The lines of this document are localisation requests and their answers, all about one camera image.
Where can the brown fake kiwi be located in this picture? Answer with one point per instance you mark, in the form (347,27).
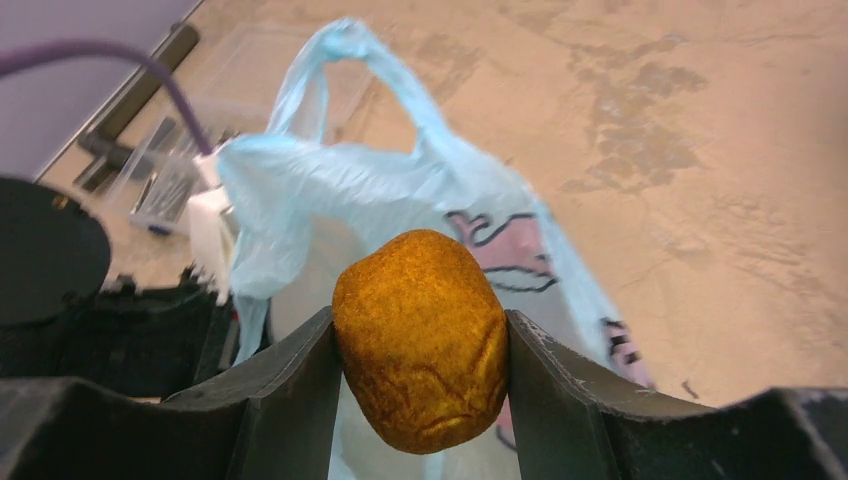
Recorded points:
(423,341)

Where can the light blue plastic bag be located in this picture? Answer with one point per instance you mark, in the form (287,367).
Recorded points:
(308,211)

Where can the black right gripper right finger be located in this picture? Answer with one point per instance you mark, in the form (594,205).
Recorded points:
(575,419)

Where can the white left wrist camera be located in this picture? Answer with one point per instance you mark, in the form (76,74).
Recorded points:
(212,231)

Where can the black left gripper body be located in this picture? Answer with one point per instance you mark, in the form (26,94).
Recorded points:
(146,343)

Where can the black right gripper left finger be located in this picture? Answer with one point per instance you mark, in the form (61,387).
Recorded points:
(270,417)

